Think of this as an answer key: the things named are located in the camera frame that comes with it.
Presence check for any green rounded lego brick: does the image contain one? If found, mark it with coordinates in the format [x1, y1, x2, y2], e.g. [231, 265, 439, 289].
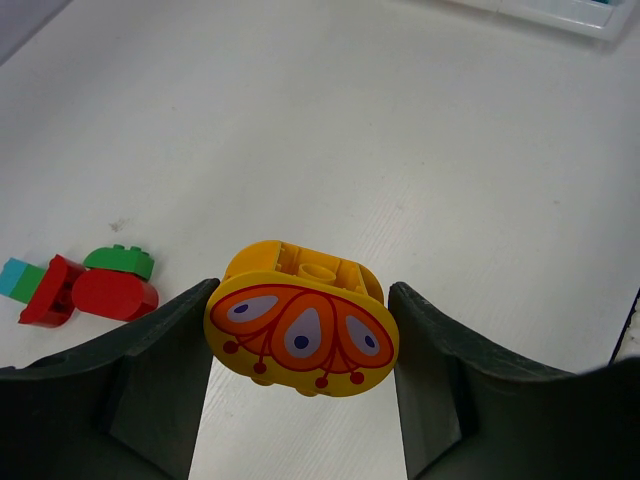
[83, 244, 155, 281]

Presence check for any yellow orange flower lego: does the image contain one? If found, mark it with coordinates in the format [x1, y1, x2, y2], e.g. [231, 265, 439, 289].
[203, 240, 399, 397]

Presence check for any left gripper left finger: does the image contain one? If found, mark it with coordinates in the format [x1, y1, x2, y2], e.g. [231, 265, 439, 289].
[1, 279, 219, 479]

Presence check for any red rounded lego brick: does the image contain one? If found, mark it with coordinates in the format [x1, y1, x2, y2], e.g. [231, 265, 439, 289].
[71, 269, 159, 322]

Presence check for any green square lego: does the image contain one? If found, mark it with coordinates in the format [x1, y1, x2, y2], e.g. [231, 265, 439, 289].
[10, 264, 46, 304]

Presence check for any red long lego brick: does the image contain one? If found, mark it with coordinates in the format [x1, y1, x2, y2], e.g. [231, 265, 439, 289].
[19, 255, 86, 328]

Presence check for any clear plastic compartment tray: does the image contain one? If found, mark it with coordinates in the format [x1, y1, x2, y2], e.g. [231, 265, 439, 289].
[458, 0, 639, 41]

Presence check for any teal square lego brick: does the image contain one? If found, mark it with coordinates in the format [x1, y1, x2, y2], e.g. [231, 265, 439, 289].
[0, 258, 26, 297]

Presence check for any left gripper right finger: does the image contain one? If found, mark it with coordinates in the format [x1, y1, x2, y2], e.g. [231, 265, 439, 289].
[389, 282, 639, 479]

